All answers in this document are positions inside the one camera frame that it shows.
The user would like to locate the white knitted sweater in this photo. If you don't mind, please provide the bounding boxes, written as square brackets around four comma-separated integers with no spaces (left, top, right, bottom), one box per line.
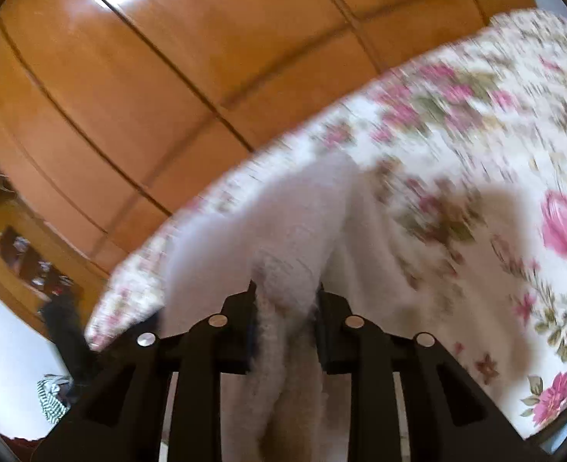
[162,151,359,461]

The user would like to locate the green striped cloth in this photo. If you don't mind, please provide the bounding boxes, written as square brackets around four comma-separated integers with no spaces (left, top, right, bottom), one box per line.
[36,373,72,424]

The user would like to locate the wooden shelf unit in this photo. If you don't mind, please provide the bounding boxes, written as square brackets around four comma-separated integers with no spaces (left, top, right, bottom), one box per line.
[0,200,106,336]

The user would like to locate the floral bedspread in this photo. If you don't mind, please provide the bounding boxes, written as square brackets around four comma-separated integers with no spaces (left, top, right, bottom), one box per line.
[85,10,567,438]

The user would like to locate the wooden wardrobe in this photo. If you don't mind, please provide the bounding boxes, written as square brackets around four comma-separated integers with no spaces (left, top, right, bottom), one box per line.
[0,0,534,269]

